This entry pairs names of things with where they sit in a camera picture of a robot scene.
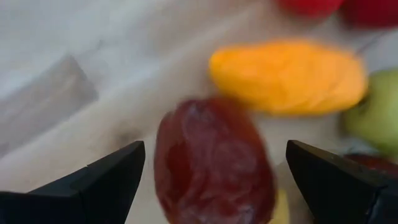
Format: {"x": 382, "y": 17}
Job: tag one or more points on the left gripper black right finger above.
{"x": 342, "y": 193}

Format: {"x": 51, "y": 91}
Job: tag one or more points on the dark red toy apple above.
{"x": 379, "y": 165}

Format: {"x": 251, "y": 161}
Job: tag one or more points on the yellow toy pear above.
{"x": 281, "y": 211}

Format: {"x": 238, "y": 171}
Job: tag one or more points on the green toy apple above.
{"x": 376, "y": 112}

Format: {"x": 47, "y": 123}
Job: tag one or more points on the maroon oval toy fruit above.
{"x": 214, "y": 161}

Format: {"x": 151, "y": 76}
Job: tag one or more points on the small red toy fruit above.
{"x": 370, "y": 12}

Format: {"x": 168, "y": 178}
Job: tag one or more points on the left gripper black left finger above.
{"x": 77, "y": 196}

